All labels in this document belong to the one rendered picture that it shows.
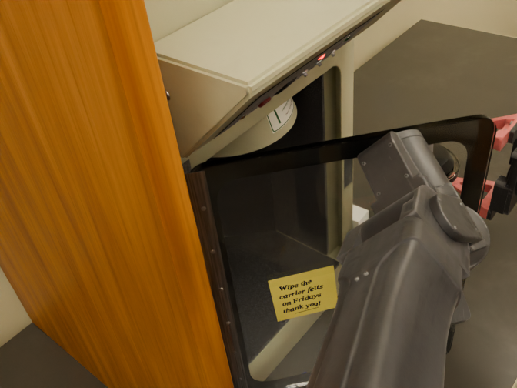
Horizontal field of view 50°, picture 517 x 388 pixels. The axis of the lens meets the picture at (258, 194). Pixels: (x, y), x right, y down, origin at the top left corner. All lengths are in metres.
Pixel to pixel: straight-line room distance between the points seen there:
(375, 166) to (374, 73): 1.14
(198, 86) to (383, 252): 0.19
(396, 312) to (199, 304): 0.23
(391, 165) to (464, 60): 1.23
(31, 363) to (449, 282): 0.78
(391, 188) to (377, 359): 0.23
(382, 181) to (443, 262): 0.13
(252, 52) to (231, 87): 0.04
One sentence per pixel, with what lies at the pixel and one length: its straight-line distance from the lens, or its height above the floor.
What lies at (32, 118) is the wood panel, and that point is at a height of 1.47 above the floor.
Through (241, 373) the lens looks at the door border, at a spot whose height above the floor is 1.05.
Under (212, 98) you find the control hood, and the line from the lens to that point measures 0.42.
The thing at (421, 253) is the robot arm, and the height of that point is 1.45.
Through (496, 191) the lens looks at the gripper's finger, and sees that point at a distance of 0.82.
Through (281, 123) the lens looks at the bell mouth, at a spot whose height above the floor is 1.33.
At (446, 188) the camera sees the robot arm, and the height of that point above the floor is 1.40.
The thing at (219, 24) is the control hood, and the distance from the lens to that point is 0.48.
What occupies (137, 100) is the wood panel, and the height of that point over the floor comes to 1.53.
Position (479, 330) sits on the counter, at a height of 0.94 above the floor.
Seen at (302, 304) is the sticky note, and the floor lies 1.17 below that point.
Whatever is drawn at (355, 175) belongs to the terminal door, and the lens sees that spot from 0.56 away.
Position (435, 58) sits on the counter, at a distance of 1.68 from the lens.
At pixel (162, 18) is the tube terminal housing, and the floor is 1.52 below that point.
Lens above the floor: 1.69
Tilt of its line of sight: 40 degrees down
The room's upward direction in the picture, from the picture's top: 7 degrees counter-clockwise
